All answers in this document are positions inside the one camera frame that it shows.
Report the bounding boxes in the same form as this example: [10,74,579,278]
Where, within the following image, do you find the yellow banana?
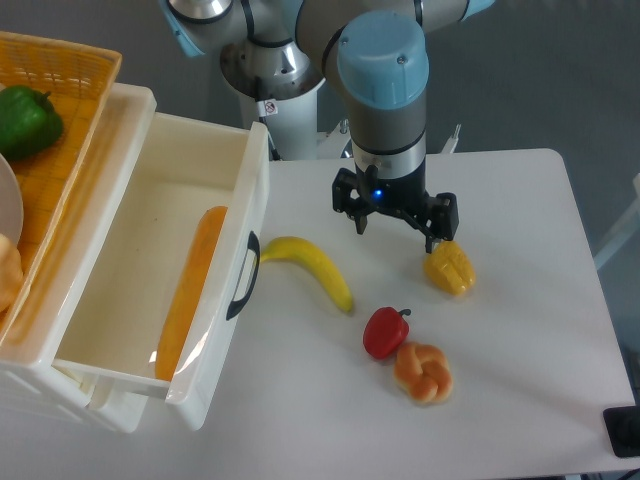
[260,236,354,313]

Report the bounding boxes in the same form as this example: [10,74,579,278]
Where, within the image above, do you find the white plate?
[0,156,24,244]

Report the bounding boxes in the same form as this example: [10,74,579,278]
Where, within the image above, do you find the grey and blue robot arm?
[160,1,488,249]

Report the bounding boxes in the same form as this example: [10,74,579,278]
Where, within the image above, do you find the bread roll in basket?
[0,234,24,312]

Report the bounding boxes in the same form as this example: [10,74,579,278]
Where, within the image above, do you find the yellow woven basket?
[1,31,122,334]

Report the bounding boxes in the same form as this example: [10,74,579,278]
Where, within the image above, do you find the white drawer cabinet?
[1,83,156,432]

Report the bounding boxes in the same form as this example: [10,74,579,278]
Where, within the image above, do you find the red bell pepper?
[362,307,412,360]

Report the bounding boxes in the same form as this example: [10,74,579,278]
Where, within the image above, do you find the white drawer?
[54,114,269,432]

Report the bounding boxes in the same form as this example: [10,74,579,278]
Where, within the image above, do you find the knotted bread roll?
[393,342,454,405]

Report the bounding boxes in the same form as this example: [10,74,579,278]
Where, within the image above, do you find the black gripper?
[332,163,458,254]

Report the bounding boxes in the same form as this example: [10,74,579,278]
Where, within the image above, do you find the yellow bell pepper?
[423,241,476,296]

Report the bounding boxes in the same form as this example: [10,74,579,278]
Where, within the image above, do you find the orange baguette in drawer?
[154,206,227,381]

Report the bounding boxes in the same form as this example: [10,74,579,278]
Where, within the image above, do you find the black device at edge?
[603,406,639,458]

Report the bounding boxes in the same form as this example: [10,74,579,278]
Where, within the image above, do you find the green bell pepper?
[1,85,64,161]

